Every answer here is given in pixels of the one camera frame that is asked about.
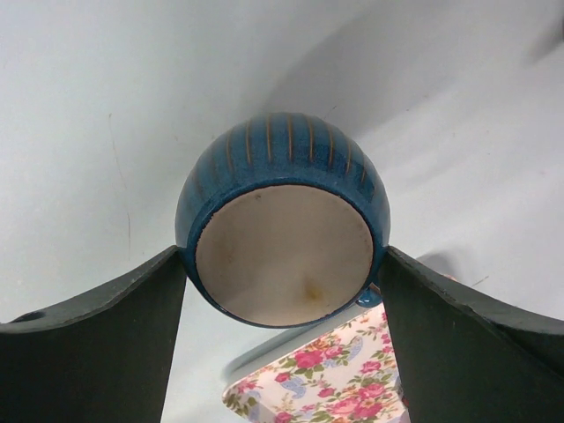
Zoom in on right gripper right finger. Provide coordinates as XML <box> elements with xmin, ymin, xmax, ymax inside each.
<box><xmin>378</xmin><ymin>247</ymin><xmax>563</xmax><ymax>422</ymax></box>

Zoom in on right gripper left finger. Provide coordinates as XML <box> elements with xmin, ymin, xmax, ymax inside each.
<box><xmin>1</xmin><ymin>247</ymin><xmax>186</xmax><ymax>422</ymax></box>

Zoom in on blue mug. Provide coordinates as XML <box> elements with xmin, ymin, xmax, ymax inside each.
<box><xmin>175</xmin><ymin>113</ymin><xmax>390</xmax><ymax>328</ymax></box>

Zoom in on floral tray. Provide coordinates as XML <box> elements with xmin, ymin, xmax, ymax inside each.
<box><xmin>222</xmin><ymin>305</ymin><xmax>409</xmax><ymax>423</ymax></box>

